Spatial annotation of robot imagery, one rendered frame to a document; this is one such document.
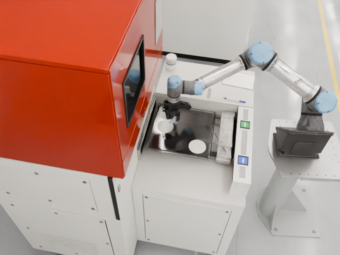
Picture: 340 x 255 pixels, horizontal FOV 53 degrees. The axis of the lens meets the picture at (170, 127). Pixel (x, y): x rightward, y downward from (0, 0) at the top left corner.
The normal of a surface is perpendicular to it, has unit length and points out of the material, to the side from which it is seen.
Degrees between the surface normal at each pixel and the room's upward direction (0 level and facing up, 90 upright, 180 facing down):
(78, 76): 90
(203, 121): 0
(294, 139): 90
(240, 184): 90
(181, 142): 0
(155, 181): 0
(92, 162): 90
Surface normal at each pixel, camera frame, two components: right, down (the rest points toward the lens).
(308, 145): -0.04, 0.76
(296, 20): 0.03, -0.65
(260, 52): -0.14, 0.00
